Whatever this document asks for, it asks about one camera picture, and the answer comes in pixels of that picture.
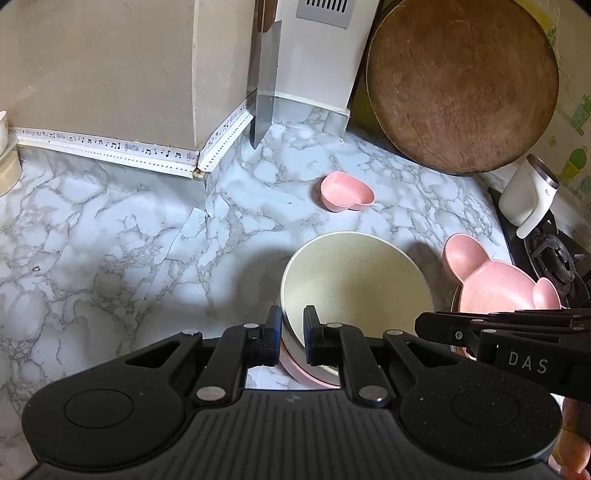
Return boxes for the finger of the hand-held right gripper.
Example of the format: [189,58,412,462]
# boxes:
[414,308,591,357]

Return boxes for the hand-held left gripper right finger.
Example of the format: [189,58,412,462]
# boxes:
[303,305,459,409]

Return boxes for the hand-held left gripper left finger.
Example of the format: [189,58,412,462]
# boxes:
[123,305,283,408]

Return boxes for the pink bowl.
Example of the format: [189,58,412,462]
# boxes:
[276,300,343,388]

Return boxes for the pink bear-shaped plate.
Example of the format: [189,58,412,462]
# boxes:
[442,233,562,315]

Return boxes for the cream bowl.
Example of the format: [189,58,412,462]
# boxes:
[280,231,436,371]

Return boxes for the person's right hand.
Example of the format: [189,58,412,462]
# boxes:
[549,396,591,480]

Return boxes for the black gas stove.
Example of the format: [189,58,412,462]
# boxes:
[488,186,591,308]

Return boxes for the pink heart-shaped dish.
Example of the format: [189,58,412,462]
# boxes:
[320,171,376,213]

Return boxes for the white insulated mug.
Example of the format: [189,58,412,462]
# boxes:
[498,154,560,240]

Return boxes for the short music-note edging strip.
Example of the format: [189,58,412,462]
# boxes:
[198,96,254,172]

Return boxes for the steel cleaver knife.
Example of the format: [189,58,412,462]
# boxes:
[249,0,284,150]

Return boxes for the round wooden cutting board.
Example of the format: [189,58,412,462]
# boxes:
[365,0,561,175]

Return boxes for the long music-note edging strip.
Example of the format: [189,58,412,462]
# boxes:
[14,127,200,179]

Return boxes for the white vented knife holder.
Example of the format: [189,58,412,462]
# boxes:
[265,0,382,139]

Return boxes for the clear lidded beige container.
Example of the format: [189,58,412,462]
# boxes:
[0,138,22,197]

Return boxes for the green cartoon wall sticker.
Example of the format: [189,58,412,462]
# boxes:
[522,0,591,200]

